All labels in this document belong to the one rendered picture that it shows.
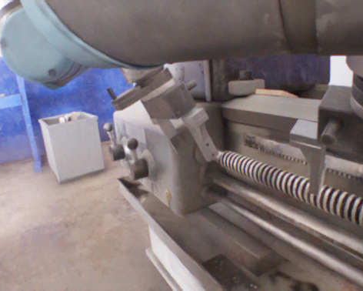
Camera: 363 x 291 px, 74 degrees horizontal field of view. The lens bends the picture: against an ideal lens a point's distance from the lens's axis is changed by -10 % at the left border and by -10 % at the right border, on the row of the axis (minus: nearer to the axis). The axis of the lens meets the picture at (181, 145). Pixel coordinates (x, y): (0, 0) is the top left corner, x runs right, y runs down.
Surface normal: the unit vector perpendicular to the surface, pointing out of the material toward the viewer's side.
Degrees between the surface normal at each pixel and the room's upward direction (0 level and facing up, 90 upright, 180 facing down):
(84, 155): 90
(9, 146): 90
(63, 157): 90
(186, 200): 90
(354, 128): 113
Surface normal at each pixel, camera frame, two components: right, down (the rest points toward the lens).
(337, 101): -0.27, -0.75
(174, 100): 0.46, 0.10
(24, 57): 0.27, 0.33
